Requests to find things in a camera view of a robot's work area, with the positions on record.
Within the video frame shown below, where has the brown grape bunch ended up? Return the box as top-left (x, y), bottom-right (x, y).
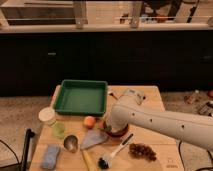
top-left (129, 143), bottom-right (157, 161)

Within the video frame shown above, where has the dark red bowl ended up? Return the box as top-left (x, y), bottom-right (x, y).
top-left (103, 121), bottom-right (129, 138)

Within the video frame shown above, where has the white dish brush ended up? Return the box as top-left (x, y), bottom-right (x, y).
top-left (98, 133), bottom-right (133, 170)

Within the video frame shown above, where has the black cable right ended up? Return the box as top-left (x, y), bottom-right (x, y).
top-left (177, 140), bottom-right (213, 171)

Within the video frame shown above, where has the metal cup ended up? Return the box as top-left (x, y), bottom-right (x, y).
top-left (63, 135), bottom-right (78, 153)

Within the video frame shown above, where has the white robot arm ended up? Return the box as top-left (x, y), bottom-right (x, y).
top-left (106, 89), bottom-right (213, 151)

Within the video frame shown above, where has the green plastic tray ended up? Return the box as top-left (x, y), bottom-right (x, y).
top-left (54, 80), bottom-right (108, 117)

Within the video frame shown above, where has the yellow banana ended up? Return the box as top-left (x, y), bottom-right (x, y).
top-left (82, 150), bottom-right (98, 171)

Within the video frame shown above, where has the grey cloth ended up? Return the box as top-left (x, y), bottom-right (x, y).
top-left (80, 130), bottom-right (108, 149)

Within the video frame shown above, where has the blue sponge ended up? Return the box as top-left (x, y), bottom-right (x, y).
top-left (40, 145), bottom-right (60, 170)

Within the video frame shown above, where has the orange fruit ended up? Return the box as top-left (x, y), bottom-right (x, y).
top-left (83, 116), bottom-right (96, 129)

